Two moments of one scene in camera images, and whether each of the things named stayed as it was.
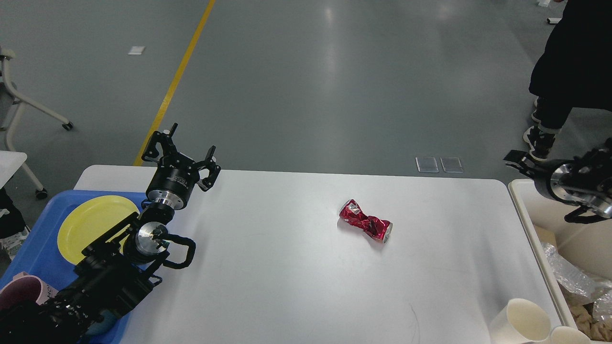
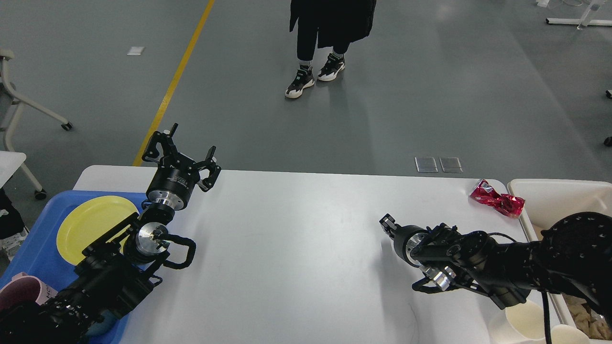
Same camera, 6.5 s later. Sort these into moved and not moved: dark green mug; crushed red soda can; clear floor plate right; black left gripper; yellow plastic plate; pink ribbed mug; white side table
Moved: crushed red soda can
Not moved: white side table; black left gripper; clear floor plate right; pink ribbed mug; dark green mug; yellow plastic plate
